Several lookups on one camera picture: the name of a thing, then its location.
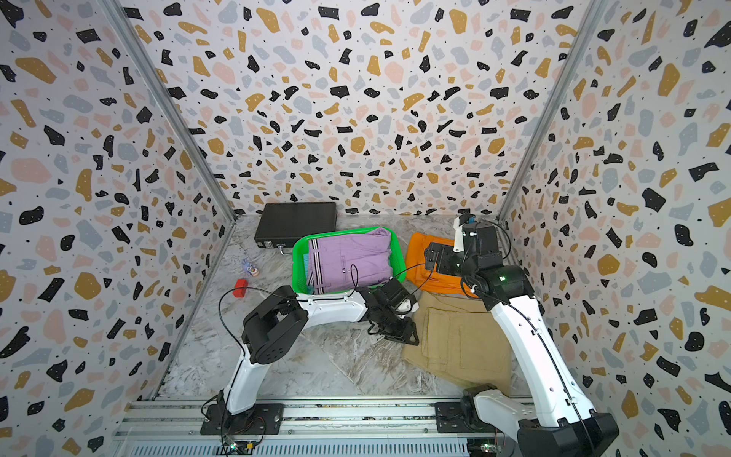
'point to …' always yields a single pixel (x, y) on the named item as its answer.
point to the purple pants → (345, 263)
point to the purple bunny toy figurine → (249, 268)
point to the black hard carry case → (283, 224)
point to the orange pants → (427, 281)
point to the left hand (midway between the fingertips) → (418, 344)
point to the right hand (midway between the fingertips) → (439, 253)
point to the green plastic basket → (398, 267)
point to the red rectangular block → (240, 292)
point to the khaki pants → (460, 343)
